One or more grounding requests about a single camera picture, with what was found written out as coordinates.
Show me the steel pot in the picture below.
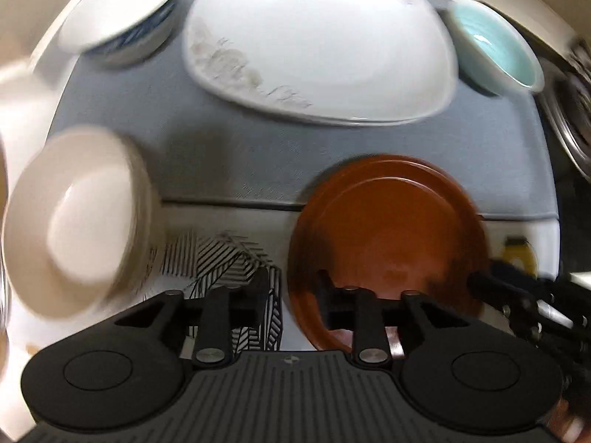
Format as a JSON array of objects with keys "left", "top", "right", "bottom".
[{"left": 536, "top": 32, "right": 591, "bottom": 185}]

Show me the yellow and black round object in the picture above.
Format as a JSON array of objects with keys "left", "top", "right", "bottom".
[{"left": 501, "top": 235, "right": 539, "bottom": 278}]

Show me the large white floral plate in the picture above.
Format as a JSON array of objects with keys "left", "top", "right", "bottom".
[{"left": 183, "top": 0, "right": 459, "bottom": 127}]

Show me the light blue bowl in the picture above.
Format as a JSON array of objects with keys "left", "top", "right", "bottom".
[{"left": 444, "top": 0, "right": 546, "bottom": 97}]

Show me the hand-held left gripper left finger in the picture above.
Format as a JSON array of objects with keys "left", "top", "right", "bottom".
[{"left": 113, "top": 267, "right": 283, "bottom": 371}]

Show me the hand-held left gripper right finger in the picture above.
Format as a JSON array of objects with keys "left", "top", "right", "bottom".
[{"left": 316, "top": 268, "right": 468, "bottom": 366}]

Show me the grey table mat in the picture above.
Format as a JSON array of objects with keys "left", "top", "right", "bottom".
[{"left": 52, "top": 0, "right": 560, "bottom": 221}]

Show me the brown round plate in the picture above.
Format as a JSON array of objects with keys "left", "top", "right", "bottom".
[{"left": 287, "top": 154, "right": 490, "bottom": 352}]

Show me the white bowl with blue pattern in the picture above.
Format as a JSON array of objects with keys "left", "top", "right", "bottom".
[{"left": 58, "top": 0, "right": 186, "bottom": 68}]

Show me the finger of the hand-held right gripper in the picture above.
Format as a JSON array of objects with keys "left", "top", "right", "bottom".
[{"left": 468, "top": 273, "right": 543, "bottom": 339}]

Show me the cream bowl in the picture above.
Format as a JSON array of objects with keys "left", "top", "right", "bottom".
[{"left": 2, "top": 126, "right": 166, "bottom": 321}]

